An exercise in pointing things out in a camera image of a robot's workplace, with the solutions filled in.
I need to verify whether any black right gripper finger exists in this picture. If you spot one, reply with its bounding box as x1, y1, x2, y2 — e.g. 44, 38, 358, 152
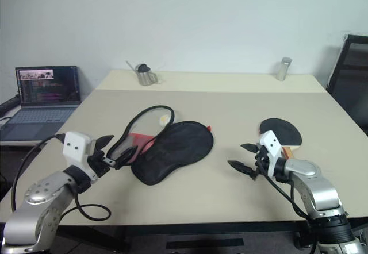
240, 143, 261, 155
227, 160, 257, 178

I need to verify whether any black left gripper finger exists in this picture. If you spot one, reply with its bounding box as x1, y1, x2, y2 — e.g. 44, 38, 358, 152
114, 146, 137, 170
96, 134, 115, 152

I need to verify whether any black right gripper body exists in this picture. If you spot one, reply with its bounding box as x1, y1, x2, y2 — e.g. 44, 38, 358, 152
251, 146, 270, 182

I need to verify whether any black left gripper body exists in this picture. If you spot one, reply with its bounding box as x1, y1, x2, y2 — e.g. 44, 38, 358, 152
86, 138, 117, 179

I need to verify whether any black rubber table tennis paddle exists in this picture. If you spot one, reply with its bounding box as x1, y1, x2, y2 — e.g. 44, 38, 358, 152
256, 118, 304, 159

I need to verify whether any black racket cover bag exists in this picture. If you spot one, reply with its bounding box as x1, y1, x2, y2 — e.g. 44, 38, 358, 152
108, 104, 215, 186

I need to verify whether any thin metal stick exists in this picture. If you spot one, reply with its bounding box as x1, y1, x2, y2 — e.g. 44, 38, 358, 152
125, 60, 139, 74

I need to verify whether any grey open laptop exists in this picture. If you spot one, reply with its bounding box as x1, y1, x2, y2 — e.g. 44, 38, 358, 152
0, 65, 83, 143

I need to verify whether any steel shaker bottle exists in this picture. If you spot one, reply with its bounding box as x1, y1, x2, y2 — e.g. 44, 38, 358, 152
276, 57, 293, 82

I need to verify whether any black tube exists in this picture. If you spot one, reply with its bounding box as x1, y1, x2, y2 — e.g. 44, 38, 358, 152
0, 95, 21, 116

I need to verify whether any black mesh office chair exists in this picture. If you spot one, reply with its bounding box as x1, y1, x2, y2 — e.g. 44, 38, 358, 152
326, 34, 368, 136

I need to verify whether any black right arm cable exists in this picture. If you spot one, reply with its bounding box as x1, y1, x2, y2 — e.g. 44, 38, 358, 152
254, 155, 313, 220

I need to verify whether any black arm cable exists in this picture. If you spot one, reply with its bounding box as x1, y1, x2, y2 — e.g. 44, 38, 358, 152
10, 133, 112, 222
254, 155, 313, 220

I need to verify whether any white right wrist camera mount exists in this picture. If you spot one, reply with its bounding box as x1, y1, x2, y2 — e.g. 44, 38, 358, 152
257, 130, 284, 178

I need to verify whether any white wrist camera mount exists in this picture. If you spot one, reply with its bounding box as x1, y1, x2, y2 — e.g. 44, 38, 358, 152
62, 131, 95, 180
257, 130, 284, 178

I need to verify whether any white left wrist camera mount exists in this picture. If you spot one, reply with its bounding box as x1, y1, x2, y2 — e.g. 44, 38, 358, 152
62, 131, 95, 180

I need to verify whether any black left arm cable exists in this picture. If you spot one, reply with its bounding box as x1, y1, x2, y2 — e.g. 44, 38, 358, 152
10, 133, 112, 222

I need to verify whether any black table frame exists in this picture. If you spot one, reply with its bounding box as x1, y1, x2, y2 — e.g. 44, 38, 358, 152
56, 221, 314, 254

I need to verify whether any steel pitcher with handle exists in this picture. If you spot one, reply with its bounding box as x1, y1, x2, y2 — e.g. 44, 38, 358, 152
136, 67, 159, 86

